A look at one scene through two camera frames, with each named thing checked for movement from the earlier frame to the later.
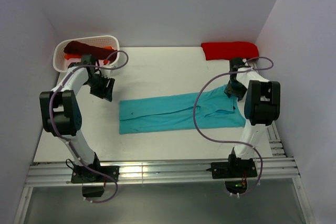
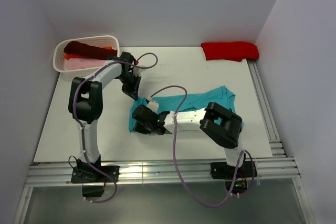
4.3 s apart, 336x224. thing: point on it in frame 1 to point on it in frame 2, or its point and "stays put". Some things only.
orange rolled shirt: (68, 56) stays put
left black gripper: (108, 92) to (134, 95)
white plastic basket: (59, 59) stays put
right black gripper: (240, 94) to (138, 128)
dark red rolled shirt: (76, 48) stays put
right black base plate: (233, 169) stays put
